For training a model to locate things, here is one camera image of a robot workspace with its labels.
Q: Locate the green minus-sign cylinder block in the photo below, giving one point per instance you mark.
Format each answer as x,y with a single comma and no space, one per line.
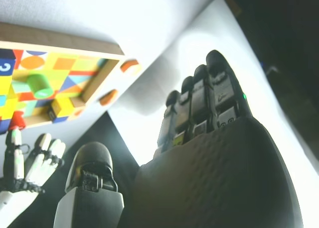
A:
37,83

